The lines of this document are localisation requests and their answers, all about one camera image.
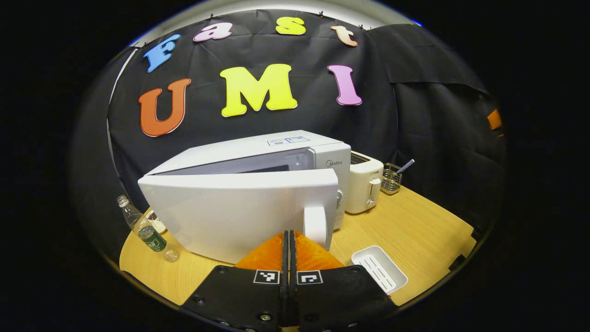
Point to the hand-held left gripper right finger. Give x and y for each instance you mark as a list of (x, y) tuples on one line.
[(341, 295)]

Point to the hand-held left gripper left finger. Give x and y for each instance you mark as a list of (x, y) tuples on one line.
[(239, 295)]

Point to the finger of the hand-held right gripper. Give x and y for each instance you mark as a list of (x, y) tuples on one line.
[(494, 120)]

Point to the white microwave oven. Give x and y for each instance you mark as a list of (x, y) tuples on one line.
[(230, 212)]

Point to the white rectangular tray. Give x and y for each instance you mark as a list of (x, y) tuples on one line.
[(380, 269)]

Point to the metal spoon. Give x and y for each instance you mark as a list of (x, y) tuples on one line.
[(406, 166)]

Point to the clear plastic water bottle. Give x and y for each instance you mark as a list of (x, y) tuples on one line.
[(152, 237)]

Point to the white divided snack plate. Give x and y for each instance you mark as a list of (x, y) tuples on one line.
[(157, 224)]

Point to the white toaster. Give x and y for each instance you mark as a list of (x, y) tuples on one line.
[(362, 184)]

